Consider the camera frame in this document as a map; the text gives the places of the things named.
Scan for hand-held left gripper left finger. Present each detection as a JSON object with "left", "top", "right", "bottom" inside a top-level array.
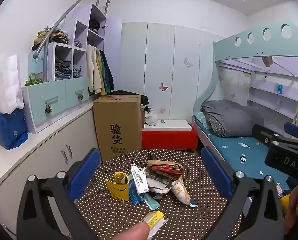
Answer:
[{"left": 16, "top": 147, "right": 102, "bottom": 240}]

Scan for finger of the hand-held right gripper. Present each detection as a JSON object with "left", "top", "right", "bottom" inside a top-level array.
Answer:
[
  {"left": 284, "top": 122, "right": 298, "bottom": 139},
  {"left": 252, "top": 124, "right": 290, "bottom": 147}
]

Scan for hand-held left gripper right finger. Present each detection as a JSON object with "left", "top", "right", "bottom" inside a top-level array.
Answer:
[{"left": 200, "top": 147, "right": 285, "bottom": 240}]

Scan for yellow smiley paper bag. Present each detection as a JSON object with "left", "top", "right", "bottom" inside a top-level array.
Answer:
[{"left": 105, "top": 172, "right": 129, "bottom": 202}]

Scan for brown red snack bag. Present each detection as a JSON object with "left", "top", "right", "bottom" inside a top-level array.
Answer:
[{"left": 146, "top": 159, "right": 184, "bottom": 180}]

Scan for white labelled package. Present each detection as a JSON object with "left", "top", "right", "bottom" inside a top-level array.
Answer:
[{"left": 130, "top": 164, "right": 149, "bottom": 194}]

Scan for blue packet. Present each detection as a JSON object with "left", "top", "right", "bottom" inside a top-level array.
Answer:
[{"left": 128, "top": 180, "right": 146, "bottom": 205}]

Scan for newspaper bag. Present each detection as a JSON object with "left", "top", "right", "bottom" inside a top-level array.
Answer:
[{"left": 144, "top": 174, "right": 175, "bottom": 200}]

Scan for teal packet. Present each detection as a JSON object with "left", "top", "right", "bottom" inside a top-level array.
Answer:
[{"left": 144, "top": 192, "right": 161, "bottom": 211}]

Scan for yellow white small box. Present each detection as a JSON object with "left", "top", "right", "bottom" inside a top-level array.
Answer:
[{"left": 140, "top": 210, "right": 169, "bottom": 239}]

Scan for person's left hand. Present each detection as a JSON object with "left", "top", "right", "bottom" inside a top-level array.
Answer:
[{"left": 125, "top": 222, "right": 150, "bottom": 240}]

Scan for teal fish-print bed sheet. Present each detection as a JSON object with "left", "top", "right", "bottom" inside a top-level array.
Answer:
[{"left": 193, "top": 112, "right": 298, "bottom": 197}]

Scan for grey duvet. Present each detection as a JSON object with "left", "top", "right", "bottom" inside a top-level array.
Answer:
[{"left": 201, "top": 99, "right": 265, "bottom": 138}]

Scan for lilac bed shelf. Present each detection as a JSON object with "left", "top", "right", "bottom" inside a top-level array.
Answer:
[{"left": 247, "top": 79, "right": 298, "bottom": 121}]

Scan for yellow object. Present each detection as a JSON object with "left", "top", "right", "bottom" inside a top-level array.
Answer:
[{"left": 280, "top": 195, "right": 290, "bottom": 213}]

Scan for grey plaid blanket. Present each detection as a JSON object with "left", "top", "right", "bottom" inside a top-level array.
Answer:
[{"left": 205, "top": 115, "right": 222, "bottom": 137}]

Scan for white low cabinet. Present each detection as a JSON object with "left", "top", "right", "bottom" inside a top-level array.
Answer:
[{"left": 0, "top": 102, "right": 102, "bottom": 232}]

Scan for round polka-dot table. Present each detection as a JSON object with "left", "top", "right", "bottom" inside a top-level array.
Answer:
[{"left": 75, "top": 149, "right": 243, "bottom": 240}]

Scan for blue checked pillow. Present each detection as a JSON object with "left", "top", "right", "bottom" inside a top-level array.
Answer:
[{"left": 193, "top": 112, "right": 210, "bottom": 130}]

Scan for red bench with white top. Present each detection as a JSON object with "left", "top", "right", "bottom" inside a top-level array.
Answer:
[{"left": 141, "top": 120, "right": 198, "bottom": 152}]

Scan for large cardboard box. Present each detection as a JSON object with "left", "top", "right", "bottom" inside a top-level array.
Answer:
[{"left": 93, "top": 94, "right": 146, "bottom": 163}]

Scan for brown hanging pouch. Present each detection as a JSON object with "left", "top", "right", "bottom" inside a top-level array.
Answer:
[{"left": 261, "top": 55, "right": 274, "bottom": 68}]

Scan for lilac stair shelf cabinet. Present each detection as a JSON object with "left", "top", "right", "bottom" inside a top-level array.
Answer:
[{"left": 22, "top": 3, "right": 108, "bottom": 134}]

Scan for white crumpled bag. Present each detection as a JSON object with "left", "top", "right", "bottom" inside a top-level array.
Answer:
[{"left": 144, "top": 107, "right": 158, "bottom": 127}]

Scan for blue shopping bag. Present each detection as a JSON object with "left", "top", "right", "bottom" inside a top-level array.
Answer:
[{"left": 0, "top": 107, "right": 29, "bottom": 151}]

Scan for black clothes heap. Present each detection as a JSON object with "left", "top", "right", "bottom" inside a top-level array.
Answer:
[{"left": 111, "top": 89, "right": 150, "bottom": 108}]

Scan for mustard hanging garment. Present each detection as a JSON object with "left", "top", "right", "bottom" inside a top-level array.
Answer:
[{"left": 96, "top": 49, "right": 107, "bottom": 96}]

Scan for cream hanging jacket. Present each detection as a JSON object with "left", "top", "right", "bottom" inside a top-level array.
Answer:
[{"left": 86, "top": 44, "right": 102, "bottom": 97}]

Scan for dark hanging garment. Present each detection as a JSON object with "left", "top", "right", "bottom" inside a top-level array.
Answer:
[{"left": 103, "top": 51, "right": 115, "bottom": 92}]

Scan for green hanging garment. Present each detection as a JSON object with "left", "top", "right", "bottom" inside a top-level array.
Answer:
[{"left": 100, "top": 51, "right": 112, "bottom": 93}]

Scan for green artificial plant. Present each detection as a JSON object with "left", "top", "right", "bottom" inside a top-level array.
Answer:
[{"left": 25, "top": 72, "right": 43, "bottom": 87}]

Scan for folded dark clothes stack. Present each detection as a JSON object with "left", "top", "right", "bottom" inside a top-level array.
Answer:
[{"left": 54, "top": 59, "right": 72, "bottom": 80}]

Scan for white shopping bag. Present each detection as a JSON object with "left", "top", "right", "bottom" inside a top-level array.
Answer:
[{"left": 0, "top": 54, "right": 25, "bottom": 114}]

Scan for grey metal handrail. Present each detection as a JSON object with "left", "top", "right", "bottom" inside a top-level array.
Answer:
[{"left": 33, "top": 0, "right": 111, "bottom": 83}]

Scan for white wardrobe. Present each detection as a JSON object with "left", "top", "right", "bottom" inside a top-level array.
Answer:
[{"left": 121, "top": 22, "right": 215, "bottom": 123}]

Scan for pile of olive clothes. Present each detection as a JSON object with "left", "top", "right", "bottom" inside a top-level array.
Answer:
[{"left": 31, "top": 27, "right": 70, "bottom": 51}]

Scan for black clothes in shelf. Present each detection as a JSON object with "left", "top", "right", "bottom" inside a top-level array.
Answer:
[{"left": 89, "top": 20, "right": 101, "bottom": 33}]

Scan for teal bunk bed frame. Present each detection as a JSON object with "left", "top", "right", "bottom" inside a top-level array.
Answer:
[{"left": 193, "top": 20, "right": 298, "bottom": 155}]

